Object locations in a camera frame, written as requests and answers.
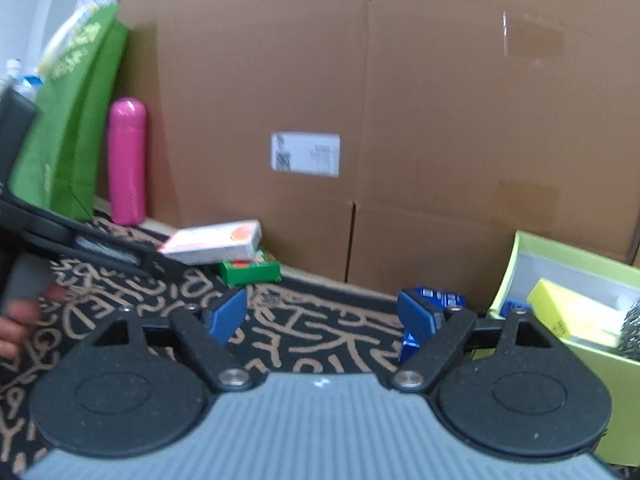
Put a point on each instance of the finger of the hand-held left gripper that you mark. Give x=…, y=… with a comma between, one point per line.
x=75, y=240

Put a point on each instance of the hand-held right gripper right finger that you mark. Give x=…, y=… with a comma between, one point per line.
x=415, y=312

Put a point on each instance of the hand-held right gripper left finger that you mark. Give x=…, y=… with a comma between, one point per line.
x=227, y=312

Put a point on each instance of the blue box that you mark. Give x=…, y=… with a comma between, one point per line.
x=440, y=297

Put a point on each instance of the yellow box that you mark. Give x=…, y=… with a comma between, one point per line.
x=575, y=310

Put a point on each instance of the lime green storage box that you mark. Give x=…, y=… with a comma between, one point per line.
x=600, y=375

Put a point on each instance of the steel wool scourer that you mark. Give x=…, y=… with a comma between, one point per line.
x=631, y=330

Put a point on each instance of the person's left hand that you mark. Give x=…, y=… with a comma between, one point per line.
x=20, y=315

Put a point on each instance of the small green box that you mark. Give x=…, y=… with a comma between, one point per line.
x=250, y=272

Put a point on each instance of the plastic water bottle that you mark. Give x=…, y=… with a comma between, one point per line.
x=22, y=82

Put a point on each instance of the green paper bag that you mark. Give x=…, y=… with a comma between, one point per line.
x=75, y=110

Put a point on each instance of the white orange medicine box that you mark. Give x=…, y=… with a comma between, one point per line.
x=210, y=242

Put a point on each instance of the black patterned mat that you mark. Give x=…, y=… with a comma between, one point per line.
x=310, y=330

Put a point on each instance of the pink bottle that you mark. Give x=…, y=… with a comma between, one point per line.
x=127, y=160

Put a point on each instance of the white shipping label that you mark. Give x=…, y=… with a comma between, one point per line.
x=305, y=155

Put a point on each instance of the large brown cardboard box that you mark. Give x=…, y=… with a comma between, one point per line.
x=450, y=135

